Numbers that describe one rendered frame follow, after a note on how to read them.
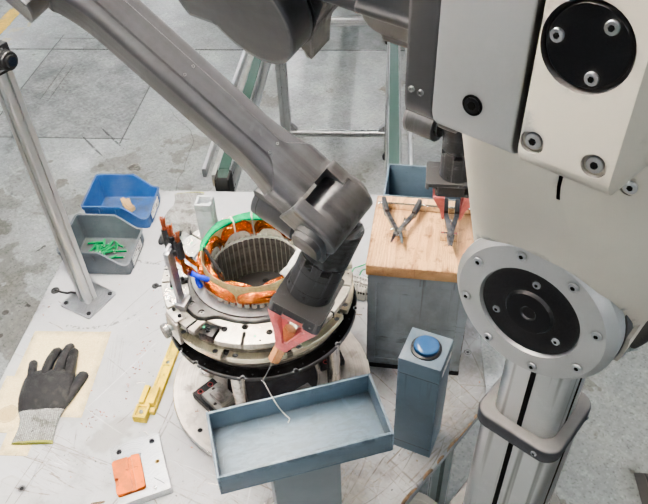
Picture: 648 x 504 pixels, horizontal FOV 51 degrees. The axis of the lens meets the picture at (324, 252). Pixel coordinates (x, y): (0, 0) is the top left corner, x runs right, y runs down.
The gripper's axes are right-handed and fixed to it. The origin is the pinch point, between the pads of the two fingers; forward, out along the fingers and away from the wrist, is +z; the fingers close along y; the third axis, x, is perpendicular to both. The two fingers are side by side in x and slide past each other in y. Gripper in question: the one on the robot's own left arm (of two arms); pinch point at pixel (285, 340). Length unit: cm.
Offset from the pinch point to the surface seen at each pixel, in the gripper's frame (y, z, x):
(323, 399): -9.6, 15.9, 8.3
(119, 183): -75, 48, -62
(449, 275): -37.2, 3.4, 18.2
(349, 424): -7.2, 15.5, 13.3
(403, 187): -66, 7, 4
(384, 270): -35.6, 7.5, 7.9
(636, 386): -132, 67, 102
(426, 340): -23.6, 7.7, 18.7
